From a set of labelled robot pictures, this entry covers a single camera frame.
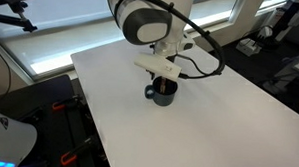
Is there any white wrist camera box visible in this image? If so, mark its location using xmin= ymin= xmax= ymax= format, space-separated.
xmin=133 ymin=52 xmax=184 ymax=80

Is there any white device with blue light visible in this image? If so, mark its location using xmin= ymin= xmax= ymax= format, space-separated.
xmin=0 ymin=107 xmax=40 ymax=167

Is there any black perforated side table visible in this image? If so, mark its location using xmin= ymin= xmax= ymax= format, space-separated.
xmin=0 ymin=71 xmax=116 ymax=167

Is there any dark blue enamel mug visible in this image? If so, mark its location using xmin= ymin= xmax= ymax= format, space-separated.
xmin=144 ymin=75 xmax=180 ymax=108

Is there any white box on floor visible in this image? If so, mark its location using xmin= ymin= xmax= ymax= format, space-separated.
xmin=235 ymin=37 xmax=263 ymax=58

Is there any thin black wall cable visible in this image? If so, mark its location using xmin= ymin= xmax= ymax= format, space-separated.
xmin=0 ymin=41 xmax=14 ymax=97

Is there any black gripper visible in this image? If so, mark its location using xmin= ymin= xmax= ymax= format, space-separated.
xmin=148 ymin=51 xmax=177 ymax=82

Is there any orange handled black clamp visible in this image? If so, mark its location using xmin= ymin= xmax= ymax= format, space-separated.
xmin=51 ymin=94 xmax=85 ymax=113
xmin=60 ymin=133 xmax=97 ymax=167

